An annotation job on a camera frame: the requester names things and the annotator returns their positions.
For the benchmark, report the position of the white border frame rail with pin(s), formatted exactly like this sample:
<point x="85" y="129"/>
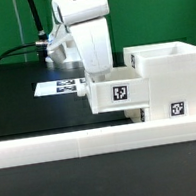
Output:
<point x="33" y="150"/>

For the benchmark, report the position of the white drawer cabinet box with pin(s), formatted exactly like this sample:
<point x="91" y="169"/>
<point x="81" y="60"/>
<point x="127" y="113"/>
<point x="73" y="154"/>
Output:
<point x="170" y="69"/>

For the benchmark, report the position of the marker tag sheet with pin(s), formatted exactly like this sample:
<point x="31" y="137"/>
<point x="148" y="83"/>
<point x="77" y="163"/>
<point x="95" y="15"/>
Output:
<point x="58" y="87"/>

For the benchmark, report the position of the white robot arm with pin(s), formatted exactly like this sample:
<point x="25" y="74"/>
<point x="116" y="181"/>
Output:
<point x="61" y="47"/>

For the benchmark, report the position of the white drawer with knob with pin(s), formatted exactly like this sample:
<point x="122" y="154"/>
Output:
<point x="138" y="115"/>

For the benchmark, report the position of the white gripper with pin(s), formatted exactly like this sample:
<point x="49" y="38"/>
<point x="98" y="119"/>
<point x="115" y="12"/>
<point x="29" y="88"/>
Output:
<point x="93" y="43"/>

